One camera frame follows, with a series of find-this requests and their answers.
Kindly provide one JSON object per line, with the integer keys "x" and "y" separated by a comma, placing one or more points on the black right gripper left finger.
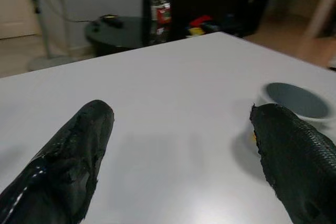
{"x": 60, "y": 171}

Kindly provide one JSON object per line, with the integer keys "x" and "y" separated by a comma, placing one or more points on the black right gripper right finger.
{"x": 299, "y": 161}

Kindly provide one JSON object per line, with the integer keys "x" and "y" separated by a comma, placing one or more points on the grey mug with yellow print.
{"x": 296, "y": 100}

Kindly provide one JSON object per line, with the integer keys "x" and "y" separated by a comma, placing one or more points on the round black table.
{"x": 115, "y": 37}

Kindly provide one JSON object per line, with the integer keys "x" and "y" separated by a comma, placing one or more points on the black yellow device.
{"x": 111, "y": 20}

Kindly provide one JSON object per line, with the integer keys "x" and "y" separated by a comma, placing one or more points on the yellow packet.
{"x": 197, "y": 31}

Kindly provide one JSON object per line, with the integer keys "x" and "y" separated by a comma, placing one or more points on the red packet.
{"x": 200, "y": 20}

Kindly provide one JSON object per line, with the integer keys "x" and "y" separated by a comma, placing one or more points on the white door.
{"x": 14, "y": 6}

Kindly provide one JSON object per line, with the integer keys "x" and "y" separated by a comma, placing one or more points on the pedestal fan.
{"x": 48, "y": 27}

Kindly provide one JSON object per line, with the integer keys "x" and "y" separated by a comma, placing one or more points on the white door frame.
{"x": 321, "y": 1}

